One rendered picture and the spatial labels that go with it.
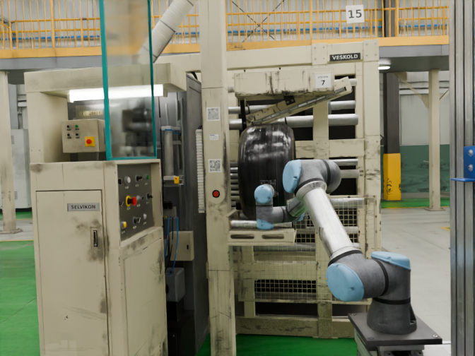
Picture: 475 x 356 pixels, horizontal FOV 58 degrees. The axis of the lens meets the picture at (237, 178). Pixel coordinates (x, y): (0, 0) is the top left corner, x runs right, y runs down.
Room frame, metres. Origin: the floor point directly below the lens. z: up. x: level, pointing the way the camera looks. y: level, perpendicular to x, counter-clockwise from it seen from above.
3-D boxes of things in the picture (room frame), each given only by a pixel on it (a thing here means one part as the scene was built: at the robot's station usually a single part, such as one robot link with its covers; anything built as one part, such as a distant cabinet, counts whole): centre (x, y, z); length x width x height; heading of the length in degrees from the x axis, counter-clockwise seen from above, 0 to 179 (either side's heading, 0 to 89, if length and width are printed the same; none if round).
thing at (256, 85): (2.73, -0.32, 1.71); 0.61 x 0.25 x 0.15; 80
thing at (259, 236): (2.32, -0.12, 0.84); 0.36 x 0.09 x 0.06; 80
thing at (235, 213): (2.49, 0.03, 0.90); 0.40 x 0.03 x 0.10; 170
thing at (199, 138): (2.46, 0.20, 1.19); 0.05 x 0.04 x 0.48; 170
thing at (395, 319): (1.34, -0.48, 0.77); 0.15 x 0.15 x 0.10
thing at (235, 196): (2.87, 0.01, 1.05); 0.20 x 0.15 x 0.30; 80
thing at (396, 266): (1.34, -0.47, 0.88); 0.13 x 0.12 x 0.14; 112
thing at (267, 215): (1.88, -0.13, 1.00); 0.11 x 0.08 x 0.11; 112
